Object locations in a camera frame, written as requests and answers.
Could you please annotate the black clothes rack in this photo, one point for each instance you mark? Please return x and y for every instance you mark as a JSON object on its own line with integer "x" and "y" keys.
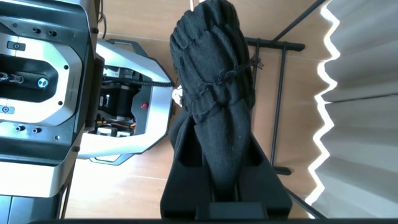
{"x": 278, "y": 93}

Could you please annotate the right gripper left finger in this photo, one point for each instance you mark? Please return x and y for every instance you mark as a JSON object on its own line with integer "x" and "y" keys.
{"x": 183, "y": 186}

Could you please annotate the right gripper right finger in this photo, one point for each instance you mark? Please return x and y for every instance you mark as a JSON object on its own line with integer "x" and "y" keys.
{"x": 267, "y": 186}

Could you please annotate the beige curtain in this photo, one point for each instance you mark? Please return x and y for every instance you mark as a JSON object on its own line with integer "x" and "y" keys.
{"x": 367, "y": 77}

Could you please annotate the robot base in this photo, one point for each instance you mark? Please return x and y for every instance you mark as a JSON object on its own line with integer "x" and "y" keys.
{"x": 46, "y": 140}

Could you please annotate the black shorts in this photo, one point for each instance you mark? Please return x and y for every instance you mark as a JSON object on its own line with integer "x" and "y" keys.
{"x": 214, "y": 62}

